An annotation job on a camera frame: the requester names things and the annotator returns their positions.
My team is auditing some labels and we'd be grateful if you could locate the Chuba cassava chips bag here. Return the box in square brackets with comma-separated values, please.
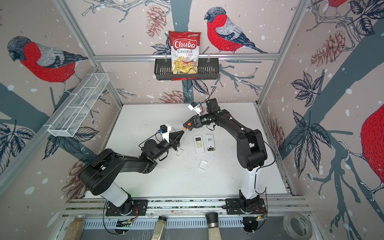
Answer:
[169, 31, 201, 74]

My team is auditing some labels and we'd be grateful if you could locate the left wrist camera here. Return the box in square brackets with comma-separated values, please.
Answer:
[159, 124, 172, 142]

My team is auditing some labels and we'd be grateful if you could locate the glass jar of grains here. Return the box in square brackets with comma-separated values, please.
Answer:
[63, 215, 86, 240]

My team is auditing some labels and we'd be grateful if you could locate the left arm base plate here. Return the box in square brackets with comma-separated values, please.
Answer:
[105, 200, 149, 217]

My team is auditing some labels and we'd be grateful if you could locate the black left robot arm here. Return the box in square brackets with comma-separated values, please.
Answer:
[78, 131, 184, 208]

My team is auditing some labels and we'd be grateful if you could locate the slim seed bottle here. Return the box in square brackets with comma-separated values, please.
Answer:
[151, 216, 167, 240]

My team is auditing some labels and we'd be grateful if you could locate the black-capped grain jar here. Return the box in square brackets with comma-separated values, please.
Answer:
[206, 212, 222, 240]

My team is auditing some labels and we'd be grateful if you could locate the white wire mesh shelf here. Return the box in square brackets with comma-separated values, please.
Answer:
[48, 73, 110, 137]

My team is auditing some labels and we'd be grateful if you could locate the white remote control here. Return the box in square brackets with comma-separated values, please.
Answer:
[194, 135, 205, 154]
[206, 134, 216, 152]

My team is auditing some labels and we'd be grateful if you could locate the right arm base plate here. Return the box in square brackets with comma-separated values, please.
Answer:
[224, 196, 267, 216]

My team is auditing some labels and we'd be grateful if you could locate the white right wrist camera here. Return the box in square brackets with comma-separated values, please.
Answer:
[188, 102, 203, 116]

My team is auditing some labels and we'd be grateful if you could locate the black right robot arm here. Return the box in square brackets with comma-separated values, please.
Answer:
[183, 99, 268, 213]

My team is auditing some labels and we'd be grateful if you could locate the clear tape roll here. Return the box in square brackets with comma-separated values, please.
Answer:
[283, 213, 313, 240]

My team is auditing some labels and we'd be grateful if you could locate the black wall basket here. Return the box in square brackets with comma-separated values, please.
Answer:
[154, 58, 220, 81]

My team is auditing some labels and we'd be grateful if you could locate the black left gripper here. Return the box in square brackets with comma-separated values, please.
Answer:
[152, 130, 183, 161]

